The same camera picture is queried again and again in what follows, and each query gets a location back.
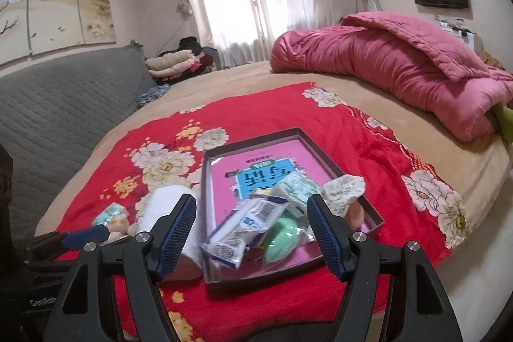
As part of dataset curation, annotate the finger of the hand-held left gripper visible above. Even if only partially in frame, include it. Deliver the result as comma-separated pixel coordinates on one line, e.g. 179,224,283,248
60,225,112,250
22,237,86,266

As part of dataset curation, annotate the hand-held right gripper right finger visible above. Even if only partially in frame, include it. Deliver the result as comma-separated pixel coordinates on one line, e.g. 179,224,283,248
307,193,467,342

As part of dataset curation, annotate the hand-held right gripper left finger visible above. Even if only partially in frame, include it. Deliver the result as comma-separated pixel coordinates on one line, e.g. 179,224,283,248
47,193,199,342

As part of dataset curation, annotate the small pale green packet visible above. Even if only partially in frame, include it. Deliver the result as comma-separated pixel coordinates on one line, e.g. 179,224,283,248
92,203,130,227

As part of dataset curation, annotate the cream plush toy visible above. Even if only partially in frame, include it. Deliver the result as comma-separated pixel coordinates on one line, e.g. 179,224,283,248
107,218,137,244

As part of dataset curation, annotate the white toilet paper roll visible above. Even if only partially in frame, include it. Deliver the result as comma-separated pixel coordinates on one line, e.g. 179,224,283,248
136,185,203,282

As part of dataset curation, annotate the pink makeup sponge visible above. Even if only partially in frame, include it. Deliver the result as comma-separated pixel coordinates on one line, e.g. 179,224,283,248
348,204,366,229

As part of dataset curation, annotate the green makeup sponge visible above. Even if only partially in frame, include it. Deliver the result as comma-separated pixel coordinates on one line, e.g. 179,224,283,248
262,217,307,263

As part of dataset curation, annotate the white lace scrunchie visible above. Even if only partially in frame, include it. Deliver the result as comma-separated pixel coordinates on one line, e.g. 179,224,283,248
323,174,366,216

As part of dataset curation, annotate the green white tissue packet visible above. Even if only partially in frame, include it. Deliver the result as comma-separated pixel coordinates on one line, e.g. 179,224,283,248
276,171,326,219

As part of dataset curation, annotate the white blue wipes packet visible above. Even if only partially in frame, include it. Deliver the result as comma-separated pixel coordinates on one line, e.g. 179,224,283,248
200,200,290,268

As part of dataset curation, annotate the brown box tray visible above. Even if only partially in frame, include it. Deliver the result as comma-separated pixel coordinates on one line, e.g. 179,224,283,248
200,128,384,290

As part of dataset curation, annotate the pink book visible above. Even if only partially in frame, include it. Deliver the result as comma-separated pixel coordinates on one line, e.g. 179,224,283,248
210,138,345,274

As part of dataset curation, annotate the dark wooden furniture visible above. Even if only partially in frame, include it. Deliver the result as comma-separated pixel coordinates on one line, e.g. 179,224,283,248
0,144,14,234

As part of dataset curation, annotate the grey quilted headboard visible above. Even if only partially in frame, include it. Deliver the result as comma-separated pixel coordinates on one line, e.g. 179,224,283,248
0,43,161,242

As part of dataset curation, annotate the red floral blanket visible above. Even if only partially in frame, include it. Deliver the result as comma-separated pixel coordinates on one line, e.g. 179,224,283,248
34,81,471,342

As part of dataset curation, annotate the blue patterned cloth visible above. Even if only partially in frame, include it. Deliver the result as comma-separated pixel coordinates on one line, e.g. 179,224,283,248
136,85,171,108

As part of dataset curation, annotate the beige bed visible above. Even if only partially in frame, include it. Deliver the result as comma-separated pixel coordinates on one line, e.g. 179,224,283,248
34,59,513,327

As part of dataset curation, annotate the pink folded towel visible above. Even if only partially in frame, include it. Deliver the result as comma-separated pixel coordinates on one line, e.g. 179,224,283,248
150,59,202,79

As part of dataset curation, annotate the beige folded towel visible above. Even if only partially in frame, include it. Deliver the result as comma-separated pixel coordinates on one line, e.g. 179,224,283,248
145,50,194,71

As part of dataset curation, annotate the dark red clothes pile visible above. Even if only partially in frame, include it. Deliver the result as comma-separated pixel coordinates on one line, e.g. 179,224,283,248
192,47,220,77

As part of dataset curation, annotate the pink quilt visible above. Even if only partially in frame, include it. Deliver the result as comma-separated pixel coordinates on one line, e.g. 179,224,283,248
269,11,513,144

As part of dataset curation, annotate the black bag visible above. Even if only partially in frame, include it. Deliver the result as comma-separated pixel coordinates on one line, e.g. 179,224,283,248
179,38,208,51

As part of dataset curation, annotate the green cloth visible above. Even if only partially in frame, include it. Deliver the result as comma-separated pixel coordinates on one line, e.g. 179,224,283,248
491,104,513,144

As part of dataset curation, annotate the cluttered wall shelf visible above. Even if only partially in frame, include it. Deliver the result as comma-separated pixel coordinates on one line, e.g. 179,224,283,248
435,15,469,37

